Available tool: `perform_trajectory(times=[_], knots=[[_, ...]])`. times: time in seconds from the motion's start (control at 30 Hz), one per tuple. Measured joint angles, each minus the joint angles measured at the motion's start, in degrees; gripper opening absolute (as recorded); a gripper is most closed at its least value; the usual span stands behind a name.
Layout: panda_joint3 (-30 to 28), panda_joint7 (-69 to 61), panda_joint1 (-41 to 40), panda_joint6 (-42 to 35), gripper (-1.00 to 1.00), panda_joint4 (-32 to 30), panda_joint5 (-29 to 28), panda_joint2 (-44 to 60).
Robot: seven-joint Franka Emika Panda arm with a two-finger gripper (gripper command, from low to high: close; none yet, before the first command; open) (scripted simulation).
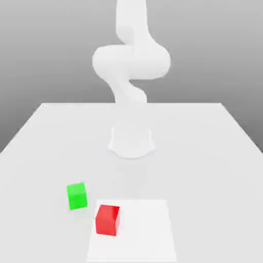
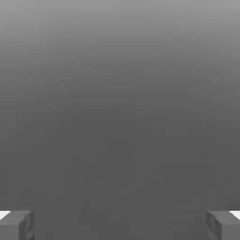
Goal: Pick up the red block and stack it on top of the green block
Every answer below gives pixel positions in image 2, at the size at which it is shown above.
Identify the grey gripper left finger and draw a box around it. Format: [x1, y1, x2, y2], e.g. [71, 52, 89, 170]
[0, 210, 36, 240]

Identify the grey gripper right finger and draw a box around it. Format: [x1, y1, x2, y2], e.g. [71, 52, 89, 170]
[205, 210, 240, 240]

